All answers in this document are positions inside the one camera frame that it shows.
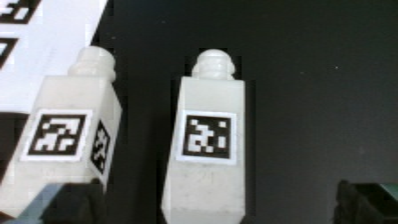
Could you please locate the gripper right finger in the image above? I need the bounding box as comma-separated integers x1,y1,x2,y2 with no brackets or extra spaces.
335,180,398,224

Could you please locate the white leg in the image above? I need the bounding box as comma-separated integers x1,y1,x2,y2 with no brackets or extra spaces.
0,46,123,216
163,49,246,224

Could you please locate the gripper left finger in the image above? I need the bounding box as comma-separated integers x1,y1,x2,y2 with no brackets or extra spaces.
19,179,107,224

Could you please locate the white marker sheet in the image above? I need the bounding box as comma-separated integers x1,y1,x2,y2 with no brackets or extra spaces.
0,0,109,113

